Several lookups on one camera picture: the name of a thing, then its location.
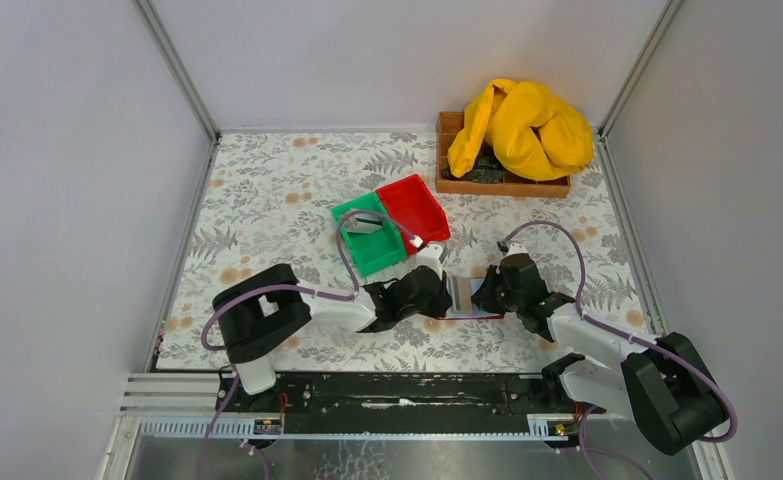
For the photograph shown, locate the card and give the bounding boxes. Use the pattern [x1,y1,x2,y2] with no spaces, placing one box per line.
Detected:
[447,276,473,317]

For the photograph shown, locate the red leather card holder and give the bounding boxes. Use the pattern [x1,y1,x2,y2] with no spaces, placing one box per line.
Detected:
[439,278,504,321]

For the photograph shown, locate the green plastic bin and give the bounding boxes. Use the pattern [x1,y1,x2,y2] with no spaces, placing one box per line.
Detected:
[331,192,406,276]

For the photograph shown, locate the red plastic bin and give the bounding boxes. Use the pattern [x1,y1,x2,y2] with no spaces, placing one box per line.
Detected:
[375,175,451,243]

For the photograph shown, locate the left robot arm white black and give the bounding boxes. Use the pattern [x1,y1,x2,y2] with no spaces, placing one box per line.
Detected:
[212,263,452,395]

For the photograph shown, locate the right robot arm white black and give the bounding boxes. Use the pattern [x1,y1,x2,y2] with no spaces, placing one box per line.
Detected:
[472,253,734,455]

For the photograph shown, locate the silver cards in green bin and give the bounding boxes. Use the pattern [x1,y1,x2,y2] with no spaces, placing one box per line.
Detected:
[343,213,384,235]

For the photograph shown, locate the dark green item in tray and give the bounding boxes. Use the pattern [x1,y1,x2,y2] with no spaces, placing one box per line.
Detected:
[440,150,506,184]

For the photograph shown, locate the yellow cloth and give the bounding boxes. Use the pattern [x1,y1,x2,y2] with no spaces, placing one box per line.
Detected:
[447,79,595,182]

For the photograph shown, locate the wooden tray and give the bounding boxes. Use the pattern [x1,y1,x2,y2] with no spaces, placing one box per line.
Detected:
[435,111,571,199]

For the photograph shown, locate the floral table mat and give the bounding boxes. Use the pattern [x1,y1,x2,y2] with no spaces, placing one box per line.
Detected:
[154,132,647,372]

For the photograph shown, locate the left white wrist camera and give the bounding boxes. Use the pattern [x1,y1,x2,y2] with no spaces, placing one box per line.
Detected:
[412,242,446,279]

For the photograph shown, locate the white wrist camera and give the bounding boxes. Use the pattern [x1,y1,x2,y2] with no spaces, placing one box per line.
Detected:
[412,242,446,279]
[497,240,529,258]

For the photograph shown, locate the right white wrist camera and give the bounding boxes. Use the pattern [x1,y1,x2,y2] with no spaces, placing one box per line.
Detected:
[497,240,529,258]

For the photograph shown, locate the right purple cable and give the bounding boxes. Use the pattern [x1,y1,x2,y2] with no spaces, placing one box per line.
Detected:
[499,219,739,480]

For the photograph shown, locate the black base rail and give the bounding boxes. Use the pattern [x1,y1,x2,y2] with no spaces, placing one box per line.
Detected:
[215,372,589,440]

